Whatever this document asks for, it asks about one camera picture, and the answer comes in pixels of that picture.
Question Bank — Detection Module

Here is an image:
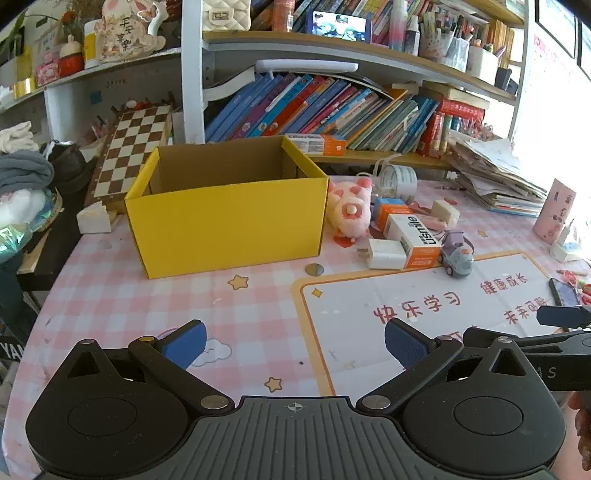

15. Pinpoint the white charger plug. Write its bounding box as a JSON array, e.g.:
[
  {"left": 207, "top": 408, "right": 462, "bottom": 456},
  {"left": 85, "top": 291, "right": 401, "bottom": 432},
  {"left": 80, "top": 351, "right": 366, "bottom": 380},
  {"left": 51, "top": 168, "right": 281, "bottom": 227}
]
[{"left": 356, "top": 239, "right": 409, "bottom": 271}]

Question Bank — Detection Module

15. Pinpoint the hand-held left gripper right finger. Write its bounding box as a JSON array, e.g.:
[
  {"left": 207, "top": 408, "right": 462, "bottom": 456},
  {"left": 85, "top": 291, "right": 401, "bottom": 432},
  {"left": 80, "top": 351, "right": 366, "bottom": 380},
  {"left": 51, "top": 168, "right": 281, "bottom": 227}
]
[{"left": 355, "top": 318, "right": 532, "bottom": 414}]

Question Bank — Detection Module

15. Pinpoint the pink checked table mat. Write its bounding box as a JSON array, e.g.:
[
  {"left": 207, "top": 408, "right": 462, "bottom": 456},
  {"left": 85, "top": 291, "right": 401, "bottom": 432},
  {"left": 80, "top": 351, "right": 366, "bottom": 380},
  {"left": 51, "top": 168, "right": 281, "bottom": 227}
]
[{"left": 0, "top": 175, "right": 591, "bottom": 480}]

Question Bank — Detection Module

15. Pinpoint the iridescent plastic bag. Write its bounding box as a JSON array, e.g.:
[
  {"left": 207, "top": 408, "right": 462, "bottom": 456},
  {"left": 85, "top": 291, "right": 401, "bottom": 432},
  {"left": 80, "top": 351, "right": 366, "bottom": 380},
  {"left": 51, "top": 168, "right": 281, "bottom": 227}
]
[{"left": 0, "top": 189, "right": 63, "bottom": 264}]

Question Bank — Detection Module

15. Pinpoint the person's right hand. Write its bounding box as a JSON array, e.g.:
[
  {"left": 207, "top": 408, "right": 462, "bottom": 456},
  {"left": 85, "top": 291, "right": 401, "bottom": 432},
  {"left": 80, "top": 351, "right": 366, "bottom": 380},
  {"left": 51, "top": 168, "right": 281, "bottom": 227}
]
[{"left": 567, "top": 391, "right": 591, "bottom": 467}]

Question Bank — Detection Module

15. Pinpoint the pen holder cup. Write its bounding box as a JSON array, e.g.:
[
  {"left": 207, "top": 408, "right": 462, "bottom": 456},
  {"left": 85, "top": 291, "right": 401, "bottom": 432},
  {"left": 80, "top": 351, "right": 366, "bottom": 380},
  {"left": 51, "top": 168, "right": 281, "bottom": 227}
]
[{"left": 418, "top": 11, "right": 469, "bottom": 70}]

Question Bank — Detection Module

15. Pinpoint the white folded cloth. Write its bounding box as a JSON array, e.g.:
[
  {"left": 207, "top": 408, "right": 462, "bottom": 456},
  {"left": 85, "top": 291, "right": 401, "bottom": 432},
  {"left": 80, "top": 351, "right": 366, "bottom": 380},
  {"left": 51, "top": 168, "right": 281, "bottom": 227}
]
[{"left": 0, "top": 122, "right": 40, "bottom": 153}]

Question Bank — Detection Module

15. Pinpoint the pink and blue bottle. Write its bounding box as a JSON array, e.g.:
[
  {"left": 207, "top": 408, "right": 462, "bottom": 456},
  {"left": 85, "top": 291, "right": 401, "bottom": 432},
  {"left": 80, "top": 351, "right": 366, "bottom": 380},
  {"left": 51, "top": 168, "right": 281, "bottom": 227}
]
[{"left": 390, "top": 0, "right": 409, "bottom": 51}]

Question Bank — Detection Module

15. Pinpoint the brown and white chessboard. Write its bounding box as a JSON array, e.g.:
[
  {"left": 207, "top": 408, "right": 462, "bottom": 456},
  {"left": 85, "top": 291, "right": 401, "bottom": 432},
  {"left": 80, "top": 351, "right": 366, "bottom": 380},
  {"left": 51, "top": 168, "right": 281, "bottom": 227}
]
[{"left": 84, "top": 104, "right": 174, "bottom": 215}]

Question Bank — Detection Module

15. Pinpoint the phone with lit screen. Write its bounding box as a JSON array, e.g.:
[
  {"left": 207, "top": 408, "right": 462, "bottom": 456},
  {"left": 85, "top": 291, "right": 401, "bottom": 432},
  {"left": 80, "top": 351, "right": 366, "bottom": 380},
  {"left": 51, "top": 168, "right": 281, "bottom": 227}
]
[{"left": 307, "top": 10, "right": 372, "bottom": 43}]

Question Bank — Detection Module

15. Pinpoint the grey folded cloth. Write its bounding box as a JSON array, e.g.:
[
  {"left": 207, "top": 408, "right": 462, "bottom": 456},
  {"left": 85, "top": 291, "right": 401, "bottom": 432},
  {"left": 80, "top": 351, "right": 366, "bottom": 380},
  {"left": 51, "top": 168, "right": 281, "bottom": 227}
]
[{"left": 0, "top": 150, "right": 55, "bottom": 192}]

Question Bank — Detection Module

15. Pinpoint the white bookshelf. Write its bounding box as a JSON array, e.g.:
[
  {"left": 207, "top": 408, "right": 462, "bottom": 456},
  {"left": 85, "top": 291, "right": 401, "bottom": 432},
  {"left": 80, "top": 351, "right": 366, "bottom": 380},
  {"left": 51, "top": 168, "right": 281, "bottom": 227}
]
[{"left": 0, "top": 0, "right": 532, "bottom": 181}]

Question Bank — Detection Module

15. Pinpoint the white quilted purse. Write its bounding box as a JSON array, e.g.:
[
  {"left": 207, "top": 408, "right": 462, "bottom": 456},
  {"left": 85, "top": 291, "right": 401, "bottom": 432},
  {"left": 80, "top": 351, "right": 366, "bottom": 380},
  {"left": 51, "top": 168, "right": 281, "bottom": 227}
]
[{"left": 202, "top": 0, "right": 252, "bottom": 32}]

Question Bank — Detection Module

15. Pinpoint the yellow cardboard box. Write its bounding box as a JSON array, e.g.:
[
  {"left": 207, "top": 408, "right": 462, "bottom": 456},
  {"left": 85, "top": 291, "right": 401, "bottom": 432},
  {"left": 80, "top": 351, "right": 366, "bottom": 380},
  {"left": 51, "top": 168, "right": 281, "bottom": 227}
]
[{"left": 124, "top": 135, "right": 329, "bottom": 280}]

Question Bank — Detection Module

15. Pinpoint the small orange box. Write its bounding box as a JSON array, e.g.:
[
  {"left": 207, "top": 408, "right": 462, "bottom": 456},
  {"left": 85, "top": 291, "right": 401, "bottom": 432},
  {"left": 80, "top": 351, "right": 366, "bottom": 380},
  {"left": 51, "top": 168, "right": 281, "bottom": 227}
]
[{"left": 372, "top": 198, "right": 414, "bottom": 232}]

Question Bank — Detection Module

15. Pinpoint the dark flat phone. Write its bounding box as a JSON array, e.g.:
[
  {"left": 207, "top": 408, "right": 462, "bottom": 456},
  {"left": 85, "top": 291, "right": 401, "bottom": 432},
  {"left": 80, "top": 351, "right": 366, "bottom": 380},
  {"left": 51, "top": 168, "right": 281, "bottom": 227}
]
[{"left": 549, "top": 278, "right": 580, "bottom": 305}]

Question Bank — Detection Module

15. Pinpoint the pink cylinder cup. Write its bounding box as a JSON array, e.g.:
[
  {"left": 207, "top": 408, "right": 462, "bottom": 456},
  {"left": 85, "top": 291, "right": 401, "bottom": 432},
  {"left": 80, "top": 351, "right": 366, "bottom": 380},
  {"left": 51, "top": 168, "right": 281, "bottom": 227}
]
[{"left": 532, "top": 178, "right": 579, "bottom": 244}]

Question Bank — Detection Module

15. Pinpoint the white printed tape roll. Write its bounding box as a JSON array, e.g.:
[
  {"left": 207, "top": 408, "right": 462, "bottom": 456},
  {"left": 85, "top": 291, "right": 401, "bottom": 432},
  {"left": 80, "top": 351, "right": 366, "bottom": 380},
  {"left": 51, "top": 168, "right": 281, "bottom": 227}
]
[{"left": 372, "top": 159, "right": 419, "bottom": 204}]

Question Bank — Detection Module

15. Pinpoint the pink plush toy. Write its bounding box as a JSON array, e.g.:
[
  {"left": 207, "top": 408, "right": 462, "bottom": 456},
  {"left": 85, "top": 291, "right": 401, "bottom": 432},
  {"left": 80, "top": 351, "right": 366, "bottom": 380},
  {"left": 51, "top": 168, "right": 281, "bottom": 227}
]
[{"left": 327, "top": 178, "right": 375, "bottom": 240}]

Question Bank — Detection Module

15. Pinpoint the white and orange toothpaste box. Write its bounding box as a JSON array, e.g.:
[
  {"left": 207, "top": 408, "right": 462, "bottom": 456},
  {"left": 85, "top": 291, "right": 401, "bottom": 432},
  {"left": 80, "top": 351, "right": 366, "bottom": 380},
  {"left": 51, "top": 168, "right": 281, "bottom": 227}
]
[{"left": 384, "top": 213, "right": 444, "bottom": 270}]

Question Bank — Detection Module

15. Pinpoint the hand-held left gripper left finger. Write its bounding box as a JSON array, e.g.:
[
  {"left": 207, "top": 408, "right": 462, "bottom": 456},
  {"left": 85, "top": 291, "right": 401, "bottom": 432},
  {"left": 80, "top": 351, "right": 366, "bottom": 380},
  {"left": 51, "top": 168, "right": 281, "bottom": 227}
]
[{"left": 62, "top": 320, "right": 236, "bottom": 414}]

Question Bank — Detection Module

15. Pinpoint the white ceramic plaque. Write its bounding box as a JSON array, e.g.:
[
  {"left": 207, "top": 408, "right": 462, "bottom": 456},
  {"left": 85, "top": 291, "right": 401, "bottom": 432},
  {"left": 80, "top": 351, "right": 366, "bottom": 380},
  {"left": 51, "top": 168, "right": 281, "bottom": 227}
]
[{"left": 95, "top": 0, "right": 167, "bottom": 63}]

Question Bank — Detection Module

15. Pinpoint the stack of papers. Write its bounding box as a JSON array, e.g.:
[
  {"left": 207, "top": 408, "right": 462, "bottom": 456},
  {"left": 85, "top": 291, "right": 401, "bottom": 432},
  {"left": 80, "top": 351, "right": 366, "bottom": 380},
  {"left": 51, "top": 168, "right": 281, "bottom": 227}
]
[{"left": 445, "top": 136, "right": 548, "bottom": 217}]

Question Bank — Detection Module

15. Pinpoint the red round jar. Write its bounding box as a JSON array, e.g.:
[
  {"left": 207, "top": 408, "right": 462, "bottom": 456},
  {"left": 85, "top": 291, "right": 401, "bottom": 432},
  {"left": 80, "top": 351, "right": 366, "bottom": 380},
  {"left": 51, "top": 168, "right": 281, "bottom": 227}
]
[{"left": 58, "top": 34, "right": 86, "bottom": 77}]

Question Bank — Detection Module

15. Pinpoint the long white orange toothpaste box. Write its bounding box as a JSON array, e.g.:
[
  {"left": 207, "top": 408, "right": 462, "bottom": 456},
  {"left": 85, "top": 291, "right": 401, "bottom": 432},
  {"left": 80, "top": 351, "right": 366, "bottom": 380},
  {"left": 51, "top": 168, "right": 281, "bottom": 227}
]
[{"left": 284, "top": 134, "right": 348, "bottom": 156}]

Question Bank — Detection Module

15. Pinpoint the grey toy car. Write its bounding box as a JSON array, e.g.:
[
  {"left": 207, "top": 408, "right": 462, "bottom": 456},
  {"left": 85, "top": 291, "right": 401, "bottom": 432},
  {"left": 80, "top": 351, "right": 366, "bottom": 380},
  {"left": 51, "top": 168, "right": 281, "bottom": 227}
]
[{"left": 436, "top": 231, "right": 476, "bottom": 278}]

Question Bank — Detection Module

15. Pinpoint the row of books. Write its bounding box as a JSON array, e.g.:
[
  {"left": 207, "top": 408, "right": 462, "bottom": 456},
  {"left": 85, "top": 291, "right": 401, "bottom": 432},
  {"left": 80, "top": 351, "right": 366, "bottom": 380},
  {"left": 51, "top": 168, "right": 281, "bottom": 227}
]
[{"left": 205, "top": 73, "right": 485, "bottom": 158}]

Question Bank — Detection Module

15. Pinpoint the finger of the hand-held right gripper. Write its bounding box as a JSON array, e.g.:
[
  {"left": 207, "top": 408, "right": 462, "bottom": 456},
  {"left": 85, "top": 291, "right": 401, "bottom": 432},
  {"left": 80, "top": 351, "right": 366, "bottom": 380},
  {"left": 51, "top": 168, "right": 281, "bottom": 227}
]
[
  {"left": 537, "top": 305, "right": 591, "bottom": 329},
  {"left": 463, "top": 325, "right": 591, "bottom": 356}
]

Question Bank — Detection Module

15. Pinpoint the white lamp bar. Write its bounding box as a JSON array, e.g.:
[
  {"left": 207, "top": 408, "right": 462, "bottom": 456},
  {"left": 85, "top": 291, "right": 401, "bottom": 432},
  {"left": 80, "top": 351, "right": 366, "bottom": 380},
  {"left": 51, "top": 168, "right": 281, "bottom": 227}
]
[{"left": 255, "top": 59, "right": 359, "bottom": 75}]

